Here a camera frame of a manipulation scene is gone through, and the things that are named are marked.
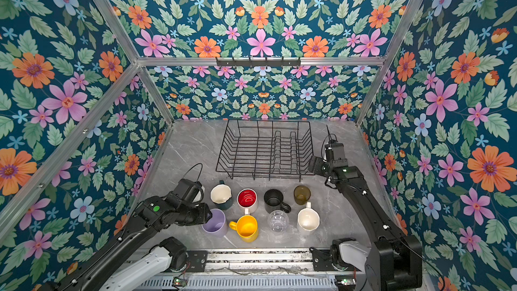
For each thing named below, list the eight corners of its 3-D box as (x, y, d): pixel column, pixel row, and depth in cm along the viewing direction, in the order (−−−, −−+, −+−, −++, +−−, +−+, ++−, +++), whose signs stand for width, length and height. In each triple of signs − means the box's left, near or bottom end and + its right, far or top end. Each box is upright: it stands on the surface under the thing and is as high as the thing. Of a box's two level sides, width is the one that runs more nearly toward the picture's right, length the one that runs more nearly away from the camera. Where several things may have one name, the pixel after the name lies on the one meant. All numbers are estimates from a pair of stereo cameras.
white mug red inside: (246, 218, 85) (244, 212, 79) (235, 202, 90) (232, 195, 84) (262, 206, 89) (261, 199, 83) (250, 191, 93) (249, 184, 87)
